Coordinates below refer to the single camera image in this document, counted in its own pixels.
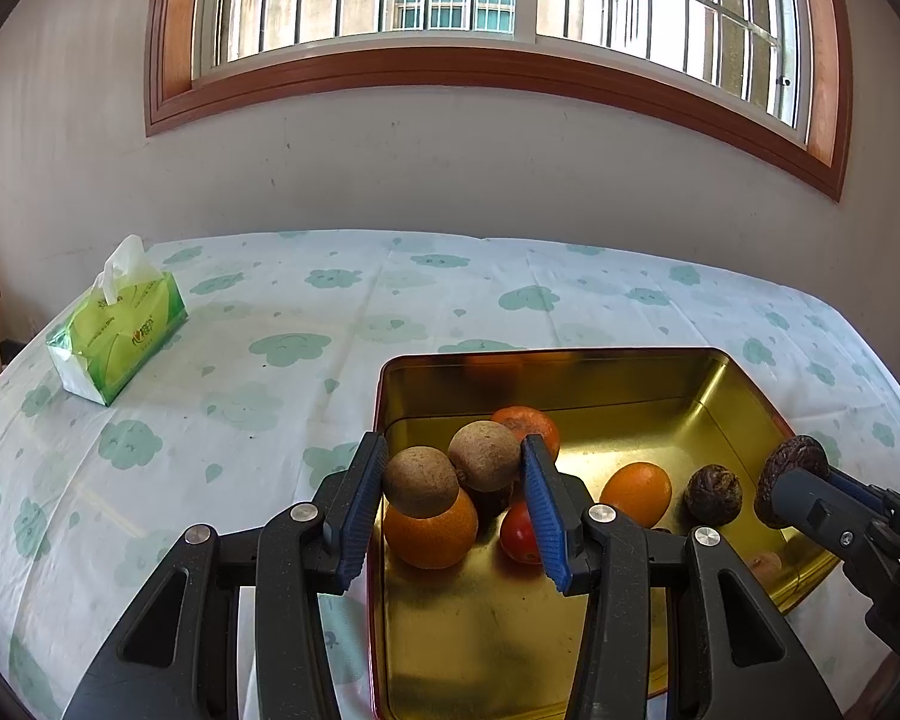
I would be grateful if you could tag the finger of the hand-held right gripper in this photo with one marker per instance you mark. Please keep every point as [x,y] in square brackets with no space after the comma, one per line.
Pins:
[806,499]
[859,489]

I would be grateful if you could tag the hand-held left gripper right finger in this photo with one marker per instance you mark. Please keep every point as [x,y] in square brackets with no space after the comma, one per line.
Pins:
[544,517]

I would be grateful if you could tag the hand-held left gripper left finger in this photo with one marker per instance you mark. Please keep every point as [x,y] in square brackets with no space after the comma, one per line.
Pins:
[364,510]

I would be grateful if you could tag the red tomato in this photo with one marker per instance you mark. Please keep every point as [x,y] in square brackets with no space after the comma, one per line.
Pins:
[517,536]

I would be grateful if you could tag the smooth dark plum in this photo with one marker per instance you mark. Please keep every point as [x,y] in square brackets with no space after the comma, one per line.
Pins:
[489,502]

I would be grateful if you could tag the brown round fruit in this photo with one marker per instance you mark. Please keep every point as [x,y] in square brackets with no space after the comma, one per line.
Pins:
[420,481]
[484,454]
[765,568]

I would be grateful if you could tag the yellowish orange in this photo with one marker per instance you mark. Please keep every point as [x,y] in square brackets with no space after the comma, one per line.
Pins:
[636,493]

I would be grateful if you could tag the red and gold tin box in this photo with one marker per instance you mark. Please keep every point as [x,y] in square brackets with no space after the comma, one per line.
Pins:
[480,637]

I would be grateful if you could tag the white cloud print tablecloth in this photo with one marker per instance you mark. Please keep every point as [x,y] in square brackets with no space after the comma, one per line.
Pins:
[270,405]

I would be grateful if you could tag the green tissue pack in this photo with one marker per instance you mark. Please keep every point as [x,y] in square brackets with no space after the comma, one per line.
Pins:
[120,330]

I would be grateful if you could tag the wooden framed barred window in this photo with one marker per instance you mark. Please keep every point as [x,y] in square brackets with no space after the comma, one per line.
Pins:
[495,67]

